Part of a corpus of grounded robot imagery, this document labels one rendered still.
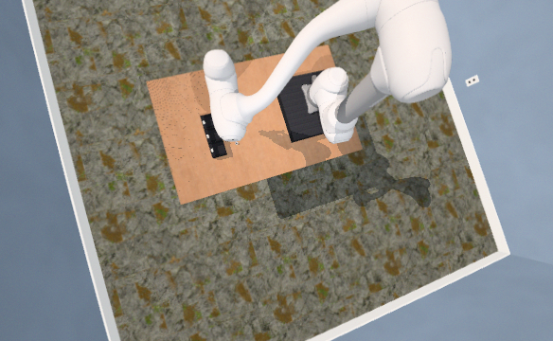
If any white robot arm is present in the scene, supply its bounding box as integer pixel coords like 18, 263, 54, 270
204, 0, 452, 144

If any black rack of three bins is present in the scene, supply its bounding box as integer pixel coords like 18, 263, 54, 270
200, 114, 227, 158

